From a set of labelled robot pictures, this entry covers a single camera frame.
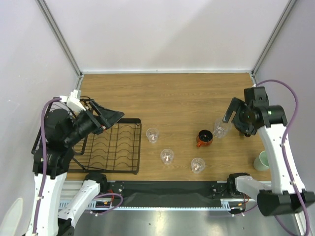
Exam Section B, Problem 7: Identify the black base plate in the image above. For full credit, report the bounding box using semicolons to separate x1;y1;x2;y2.
109;181;233;206

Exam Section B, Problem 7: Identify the clear plastic cup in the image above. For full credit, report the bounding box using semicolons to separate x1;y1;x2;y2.
191;158;206;174
160;149;174;164
146;128;159;143

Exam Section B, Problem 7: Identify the clear faceted glass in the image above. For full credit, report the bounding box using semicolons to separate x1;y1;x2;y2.
213;118;232;138

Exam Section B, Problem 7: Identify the pale green cup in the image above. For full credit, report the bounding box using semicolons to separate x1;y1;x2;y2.
253;151;269;171

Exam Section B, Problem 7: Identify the white slotted cable duct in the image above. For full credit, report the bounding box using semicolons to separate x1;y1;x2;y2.
86;199;254;212

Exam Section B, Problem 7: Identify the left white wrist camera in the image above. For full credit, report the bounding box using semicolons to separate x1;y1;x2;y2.
59;89;86;113

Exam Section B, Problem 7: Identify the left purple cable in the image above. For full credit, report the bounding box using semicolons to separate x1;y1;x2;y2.
31;97;63;236

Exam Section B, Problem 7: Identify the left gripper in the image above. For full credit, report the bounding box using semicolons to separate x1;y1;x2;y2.
64;98;125;145

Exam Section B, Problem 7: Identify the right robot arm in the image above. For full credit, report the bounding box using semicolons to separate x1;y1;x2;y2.
223;87;315;216

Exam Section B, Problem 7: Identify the black wire dish rack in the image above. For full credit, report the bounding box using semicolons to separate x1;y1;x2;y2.
31;97;142;177

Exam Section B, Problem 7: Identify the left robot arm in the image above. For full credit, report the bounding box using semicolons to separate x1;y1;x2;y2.
26;96;124;236

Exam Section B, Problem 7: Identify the aluminium frame rail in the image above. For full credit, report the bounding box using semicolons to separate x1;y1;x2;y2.
35;0;82;77

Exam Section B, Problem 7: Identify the small orange mug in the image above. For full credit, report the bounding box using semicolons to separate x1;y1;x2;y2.
196;129;213;148

